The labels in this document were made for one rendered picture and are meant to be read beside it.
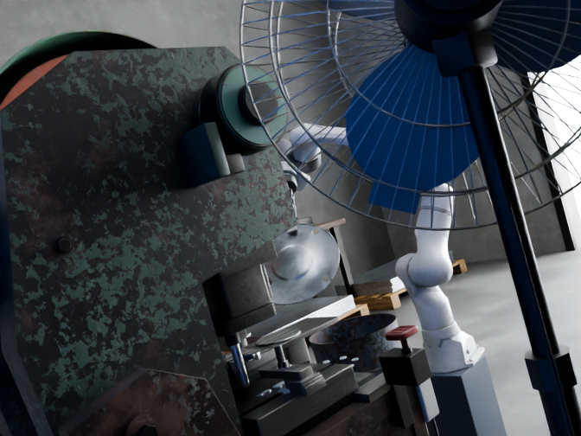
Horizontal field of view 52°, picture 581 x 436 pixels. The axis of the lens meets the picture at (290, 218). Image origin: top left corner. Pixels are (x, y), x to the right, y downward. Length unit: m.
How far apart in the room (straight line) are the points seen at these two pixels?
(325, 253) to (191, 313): 0.65
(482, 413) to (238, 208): 1.15
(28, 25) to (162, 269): 4.22
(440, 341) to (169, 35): 4.40
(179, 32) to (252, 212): 4.65
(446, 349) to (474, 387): 0.14
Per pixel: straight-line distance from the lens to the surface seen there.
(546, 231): 6.11
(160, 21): 5.84
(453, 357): 2.04
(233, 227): 1.29
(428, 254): 1.94
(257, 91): 1.24
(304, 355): 1.59
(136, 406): 1.09
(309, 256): 1.76
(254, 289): 1.46
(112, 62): 1.26
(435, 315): 2.00
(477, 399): 2.07
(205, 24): 6.10
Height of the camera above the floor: 1.11
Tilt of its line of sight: 1 degrees down
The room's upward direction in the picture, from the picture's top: 16 degrees counter-clockwise
